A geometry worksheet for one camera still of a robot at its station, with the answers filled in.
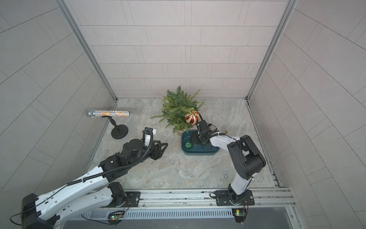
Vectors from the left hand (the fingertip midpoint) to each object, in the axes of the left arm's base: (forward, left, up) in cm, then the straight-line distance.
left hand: (167, 143), depth 72 cm
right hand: (+13, -14, -18) cm, 26 cm away
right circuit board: (-28, -36, -18) cm, 49 cm away
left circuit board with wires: (-29, +22, -14) cm, 40 cm away
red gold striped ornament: (+7, -12, +14) cm, 20 cm away
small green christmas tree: (+15, -5, +14) cm, 21 cm away
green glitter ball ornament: (+6, -10, -14) cm, 18 cm away
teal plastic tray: (+4, -11, -14) cm, 18 cm away
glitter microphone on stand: (+18, +36, -17) cm, 43 cm away
